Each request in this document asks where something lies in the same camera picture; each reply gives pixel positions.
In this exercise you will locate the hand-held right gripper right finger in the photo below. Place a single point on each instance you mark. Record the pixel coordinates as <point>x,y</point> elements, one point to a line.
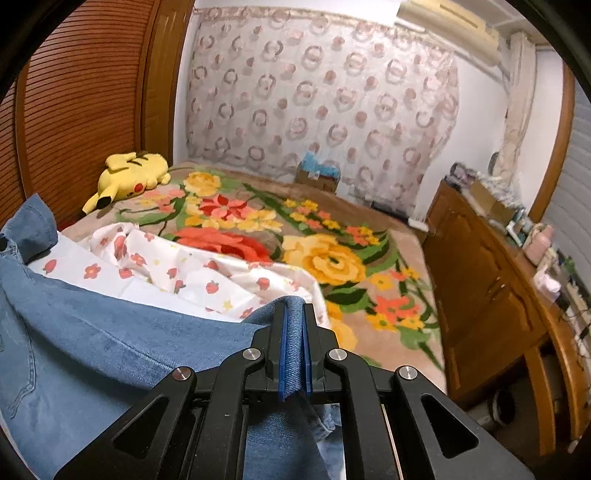
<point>308,360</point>

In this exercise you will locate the white window blind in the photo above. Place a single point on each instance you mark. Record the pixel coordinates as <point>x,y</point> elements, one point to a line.
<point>577,194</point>

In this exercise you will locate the circle pattern curtain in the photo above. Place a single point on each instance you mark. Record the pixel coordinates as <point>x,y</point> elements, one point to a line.
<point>323,92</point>

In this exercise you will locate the wooden cabinet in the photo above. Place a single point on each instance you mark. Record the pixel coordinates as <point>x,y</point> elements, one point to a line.
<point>480,277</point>

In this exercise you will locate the small pink white container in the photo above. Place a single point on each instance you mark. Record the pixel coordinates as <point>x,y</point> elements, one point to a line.
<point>549,284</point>

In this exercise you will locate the blue denim pants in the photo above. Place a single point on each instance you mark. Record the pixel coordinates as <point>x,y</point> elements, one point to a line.
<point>92,332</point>

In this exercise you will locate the pile of cabinet clutter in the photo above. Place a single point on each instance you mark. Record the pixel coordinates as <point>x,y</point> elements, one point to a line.
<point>491,198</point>

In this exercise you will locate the yellow plush toy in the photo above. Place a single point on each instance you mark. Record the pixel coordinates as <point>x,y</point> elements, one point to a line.
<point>127,175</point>

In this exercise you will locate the wooden louvered wardrobe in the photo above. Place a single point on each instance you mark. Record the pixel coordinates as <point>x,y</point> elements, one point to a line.
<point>83,92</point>

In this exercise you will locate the pink bottle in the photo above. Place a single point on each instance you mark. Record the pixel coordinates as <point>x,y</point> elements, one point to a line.
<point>539,244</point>

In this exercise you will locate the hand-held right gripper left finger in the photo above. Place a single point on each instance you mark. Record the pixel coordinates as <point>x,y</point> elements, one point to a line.
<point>281,355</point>

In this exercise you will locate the beige tied curtain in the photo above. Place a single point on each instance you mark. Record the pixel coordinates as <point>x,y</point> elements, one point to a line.
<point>517,115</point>

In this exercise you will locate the dark shoe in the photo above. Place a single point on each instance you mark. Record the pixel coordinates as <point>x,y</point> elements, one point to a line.
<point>503,408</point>

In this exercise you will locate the white strawberry print sheet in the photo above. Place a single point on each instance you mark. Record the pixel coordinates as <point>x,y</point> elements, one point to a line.
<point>198,272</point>

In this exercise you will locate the white air conditioner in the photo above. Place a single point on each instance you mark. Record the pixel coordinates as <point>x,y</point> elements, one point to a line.
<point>452,23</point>

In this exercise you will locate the cardboard box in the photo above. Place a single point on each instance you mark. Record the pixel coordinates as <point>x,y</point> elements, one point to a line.
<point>318,182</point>

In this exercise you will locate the floral blanket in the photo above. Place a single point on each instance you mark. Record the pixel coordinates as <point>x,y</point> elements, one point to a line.
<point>332,258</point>

